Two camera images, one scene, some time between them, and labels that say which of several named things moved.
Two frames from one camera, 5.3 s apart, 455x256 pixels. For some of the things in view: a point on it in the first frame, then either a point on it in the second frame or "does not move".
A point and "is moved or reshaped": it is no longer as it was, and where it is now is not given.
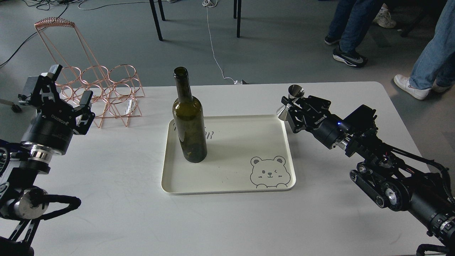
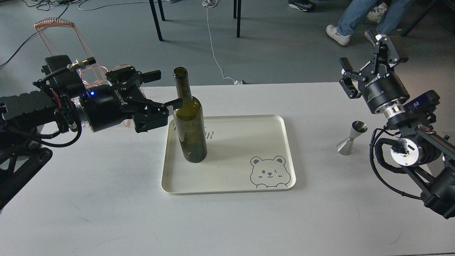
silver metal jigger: (295, 91) is moved or reshaped
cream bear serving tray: (245, 153) does not move
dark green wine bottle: (188, 118) does not move
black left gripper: (52, 127) -> (106, 105)
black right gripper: (315, 116) -> (379, 85)
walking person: (434, 67) -> (388, 14)
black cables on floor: (49, 4) does not move
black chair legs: (235, 8) does not move
